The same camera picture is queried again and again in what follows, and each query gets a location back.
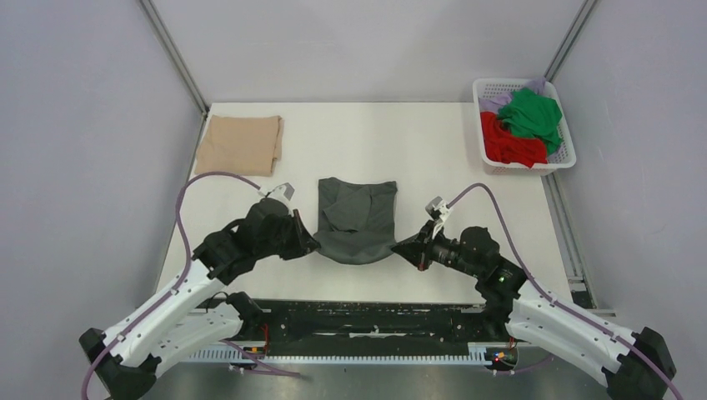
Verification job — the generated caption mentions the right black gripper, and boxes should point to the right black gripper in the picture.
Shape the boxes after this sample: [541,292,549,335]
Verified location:
[391,220,482,279]

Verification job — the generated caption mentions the dark grey t shirt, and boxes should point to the dark grey t shirt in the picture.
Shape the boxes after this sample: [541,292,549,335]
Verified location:
[314,177,398,265]

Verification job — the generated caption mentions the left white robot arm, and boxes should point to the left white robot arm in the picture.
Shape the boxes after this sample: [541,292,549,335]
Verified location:
[79,197,319,399]

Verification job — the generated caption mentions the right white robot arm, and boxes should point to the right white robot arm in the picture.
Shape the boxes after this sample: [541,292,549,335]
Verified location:
[392,222,676,399]

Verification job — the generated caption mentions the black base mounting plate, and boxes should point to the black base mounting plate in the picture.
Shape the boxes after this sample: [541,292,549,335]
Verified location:
[231,299,510,357]

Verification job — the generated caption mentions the folded beige t shirt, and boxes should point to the folded beige t shirt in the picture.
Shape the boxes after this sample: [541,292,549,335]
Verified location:
[194,116,284,177]

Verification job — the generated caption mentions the red t shirt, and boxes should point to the red t shirt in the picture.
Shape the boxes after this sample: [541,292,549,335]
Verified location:
[479,112,547,168]

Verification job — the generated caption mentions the green t shirt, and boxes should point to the green t shirt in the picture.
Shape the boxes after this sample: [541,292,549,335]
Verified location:
[497,88,563,155]

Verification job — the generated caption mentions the white plastic laundry basket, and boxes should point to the white plastic laundry basket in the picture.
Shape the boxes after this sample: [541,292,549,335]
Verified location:
[472,77,577,176]

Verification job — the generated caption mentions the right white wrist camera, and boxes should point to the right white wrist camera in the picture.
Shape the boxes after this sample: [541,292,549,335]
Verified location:
[425,197,451,238]

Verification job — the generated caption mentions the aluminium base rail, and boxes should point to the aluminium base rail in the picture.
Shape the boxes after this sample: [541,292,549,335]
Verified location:
[132,307,626,348]

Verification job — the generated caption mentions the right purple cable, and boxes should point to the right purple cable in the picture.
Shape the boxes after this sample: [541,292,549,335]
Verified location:
[444,182,684,400]

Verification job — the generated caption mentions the purple cable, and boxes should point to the purple cable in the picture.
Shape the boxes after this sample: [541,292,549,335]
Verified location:
[444,182,684,400]
[80,171,310,400]

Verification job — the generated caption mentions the white slotted cable duct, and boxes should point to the white slotted cable duct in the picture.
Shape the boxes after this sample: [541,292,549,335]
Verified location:
[183,344,492,367]

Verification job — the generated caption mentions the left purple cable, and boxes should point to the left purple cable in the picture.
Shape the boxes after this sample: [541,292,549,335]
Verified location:
[80,171,310,400]

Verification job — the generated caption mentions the left aluminium corner post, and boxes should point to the left aluminium corner post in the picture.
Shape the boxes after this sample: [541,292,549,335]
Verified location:
[137,0,209,118]

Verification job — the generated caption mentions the aluminium corner post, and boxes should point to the aluminium corner post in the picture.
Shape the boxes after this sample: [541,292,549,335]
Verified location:
[137,0,209,118]
[544,0,600,81]

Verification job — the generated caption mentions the right aluminium corner post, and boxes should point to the right aluminium corner post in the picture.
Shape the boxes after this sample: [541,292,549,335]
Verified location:
[544,0,600,81]

